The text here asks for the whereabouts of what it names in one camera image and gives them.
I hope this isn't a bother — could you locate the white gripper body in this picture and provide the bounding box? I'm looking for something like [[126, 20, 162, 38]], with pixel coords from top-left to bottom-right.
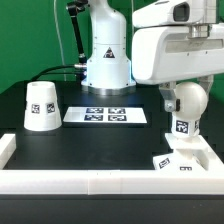
[[132, 23, 224, 85]]

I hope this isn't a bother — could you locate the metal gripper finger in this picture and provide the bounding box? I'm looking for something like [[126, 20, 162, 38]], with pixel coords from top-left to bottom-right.
[[159, 82, 180, 112], [198, 75, 214, 94]]

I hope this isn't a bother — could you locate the white lamp bulb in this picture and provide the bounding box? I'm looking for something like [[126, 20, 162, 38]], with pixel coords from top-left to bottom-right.
[[171, 82, 208, 139]]

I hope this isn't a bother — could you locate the white lamp base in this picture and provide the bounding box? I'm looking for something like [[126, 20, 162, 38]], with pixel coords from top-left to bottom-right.
[[153, 133, 212, 172]]

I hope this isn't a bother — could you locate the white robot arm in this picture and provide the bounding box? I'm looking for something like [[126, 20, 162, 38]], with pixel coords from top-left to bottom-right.
[[82, 0, 224, 112]]

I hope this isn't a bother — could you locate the white lamp shade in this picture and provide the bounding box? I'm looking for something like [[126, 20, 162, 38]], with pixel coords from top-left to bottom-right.
[[24, 81, 62, 131]]

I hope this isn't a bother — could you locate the white marker tag sheet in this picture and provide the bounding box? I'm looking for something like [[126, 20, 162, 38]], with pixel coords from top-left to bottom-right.
[[64, 107, 147, 124]]

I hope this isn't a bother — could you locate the white U-shaped fence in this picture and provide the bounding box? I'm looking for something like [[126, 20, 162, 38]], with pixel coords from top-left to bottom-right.
[[0, 134, 224, 195]]

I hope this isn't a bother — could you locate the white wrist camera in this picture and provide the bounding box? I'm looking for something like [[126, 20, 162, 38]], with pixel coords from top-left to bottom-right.
[[132, 0, 205, 28]]

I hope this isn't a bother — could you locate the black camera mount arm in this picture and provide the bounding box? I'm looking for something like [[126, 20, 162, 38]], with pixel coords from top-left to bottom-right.
[[66, 0, 88, 69]]

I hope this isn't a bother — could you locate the black cable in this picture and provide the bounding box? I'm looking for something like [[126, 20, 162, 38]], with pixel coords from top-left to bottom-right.
[[30, 64, 88, 84]]

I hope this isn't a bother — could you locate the white thin cable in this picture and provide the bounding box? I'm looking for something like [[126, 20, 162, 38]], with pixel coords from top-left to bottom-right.
[[53, 0, 68, 82]]

